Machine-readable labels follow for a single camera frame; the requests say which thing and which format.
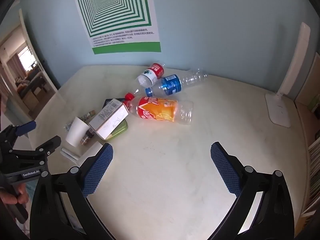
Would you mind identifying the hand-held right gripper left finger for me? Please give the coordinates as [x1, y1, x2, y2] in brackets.
[29, 143, 118, 240]

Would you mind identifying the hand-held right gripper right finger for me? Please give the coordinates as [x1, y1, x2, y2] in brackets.
[207, 141, 295, 240]

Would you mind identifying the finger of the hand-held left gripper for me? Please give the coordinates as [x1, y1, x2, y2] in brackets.
[0, 121, 37, 144]
[10, 135, 62, 167]

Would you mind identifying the white paper sheet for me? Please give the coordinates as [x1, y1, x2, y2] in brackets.
[76, 141, 104, 168]

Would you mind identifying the white marker pen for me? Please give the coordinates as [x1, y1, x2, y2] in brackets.
[61, 148, 81, 162]

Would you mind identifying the white paper cup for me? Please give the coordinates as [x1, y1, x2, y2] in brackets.
[65, 116, 90, 148]

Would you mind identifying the small brown glass bottle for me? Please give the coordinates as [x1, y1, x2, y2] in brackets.
[80, 110, 97, 122]
[80, 127, 95, 146]

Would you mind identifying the green tin box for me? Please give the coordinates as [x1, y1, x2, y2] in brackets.
[105, 119, 129, 141]

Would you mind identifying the white cardboard box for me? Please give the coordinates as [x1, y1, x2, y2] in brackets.
[88, 98, 130, 141]

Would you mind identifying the dark blue packet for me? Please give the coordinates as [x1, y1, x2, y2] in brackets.
[104, 98, 126, 108]

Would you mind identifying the orange label plastic bottle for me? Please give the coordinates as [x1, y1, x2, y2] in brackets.
[124, 93, 194, 126]

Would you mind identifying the blue label clear plastic bottle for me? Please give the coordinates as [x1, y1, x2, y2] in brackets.
[145, 68, 209, 97]

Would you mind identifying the red label plastic bottle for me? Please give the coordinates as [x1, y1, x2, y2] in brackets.
[137, 63, 166, 86]

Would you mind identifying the person's left hand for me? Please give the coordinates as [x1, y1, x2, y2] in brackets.
[0, 183, 29, 205]

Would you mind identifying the white door frame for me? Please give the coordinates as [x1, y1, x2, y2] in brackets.
[18, 7, 61, 91]

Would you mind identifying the green striped wall poster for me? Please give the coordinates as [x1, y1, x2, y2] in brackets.
[71, 0, 161, 55]

